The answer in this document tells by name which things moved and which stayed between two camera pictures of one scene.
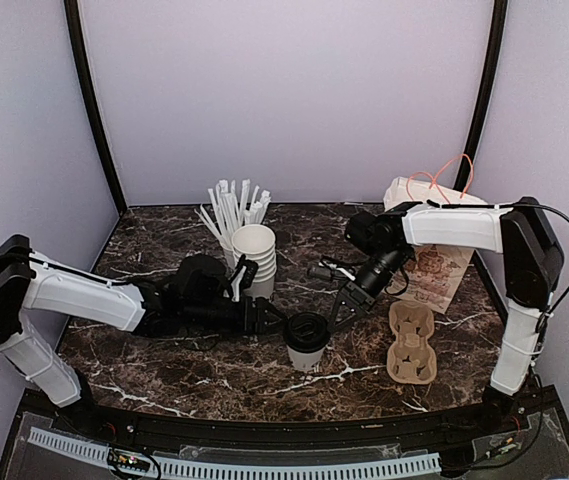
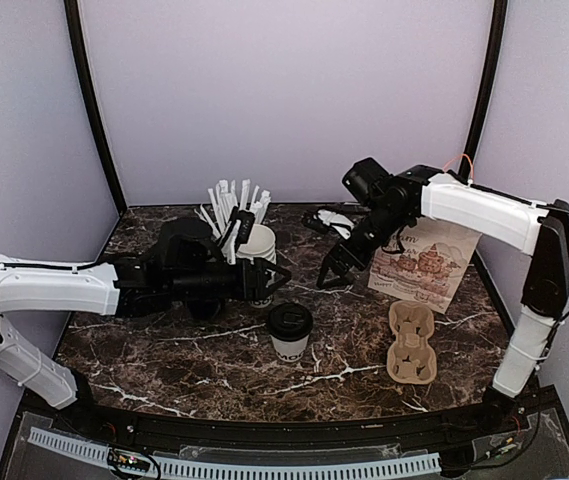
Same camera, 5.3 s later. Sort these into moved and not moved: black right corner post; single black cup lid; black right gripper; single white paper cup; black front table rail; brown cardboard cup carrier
Moved: single white paper cup; black right gripper; single black cup lid
Not moved: black front table rail; brown cardboard cup carrier; black right corner post
